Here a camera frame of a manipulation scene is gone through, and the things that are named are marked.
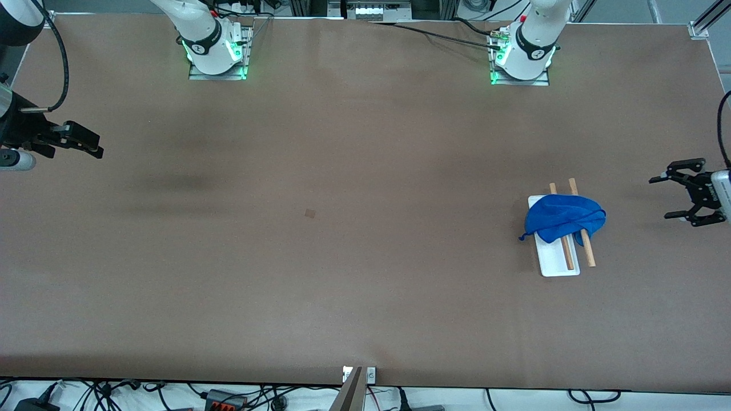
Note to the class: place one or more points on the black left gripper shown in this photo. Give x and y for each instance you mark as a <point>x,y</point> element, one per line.
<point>702,192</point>

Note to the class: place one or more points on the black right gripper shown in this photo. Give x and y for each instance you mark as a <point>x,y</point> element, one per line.
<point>21,129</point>

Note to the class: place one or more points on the blue microfibre towel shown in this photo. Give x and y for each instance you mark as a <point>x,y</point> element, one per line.
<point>559,217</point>

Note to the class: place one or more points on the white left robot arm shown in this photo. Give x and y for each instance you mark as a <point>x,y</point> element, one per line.
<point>531,51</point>

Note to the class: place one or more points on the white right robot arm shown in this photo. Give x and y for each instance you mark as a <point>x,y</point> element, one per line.
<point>205,45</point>

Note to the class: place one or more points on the white towel rack wooden bars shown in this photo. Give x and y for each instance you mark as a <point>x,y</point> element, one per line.
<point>557,262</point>

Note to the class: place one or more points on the white power strip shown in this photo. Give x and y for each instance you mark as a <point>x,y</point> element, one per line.
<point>245,7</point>

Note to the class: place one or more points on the black power adapter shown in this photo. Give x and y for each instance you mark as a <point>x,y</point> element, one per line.
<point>34,405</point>

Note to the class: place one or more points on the black orange connector box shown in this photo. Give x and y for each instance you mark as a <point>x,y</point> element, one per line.
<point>225,399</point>

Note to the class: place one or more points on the grey control device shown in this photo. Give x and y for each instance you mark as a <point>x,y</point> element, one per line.
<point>377,10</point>

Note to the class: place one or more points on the black plug block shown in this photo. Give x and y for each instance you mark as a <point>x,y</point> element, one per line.
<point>425,408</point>

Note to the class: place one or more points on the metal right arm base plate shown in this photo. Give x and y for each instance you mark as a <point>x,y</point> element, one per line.
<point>197,74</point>

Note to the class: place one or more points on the metal table corner bracket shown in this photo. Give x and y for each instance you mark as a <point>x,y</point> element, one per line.
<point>698,31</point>

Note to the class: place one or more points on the aluminium camera pole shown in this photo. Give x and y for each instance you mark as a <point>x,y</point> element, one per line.
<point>349,397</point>

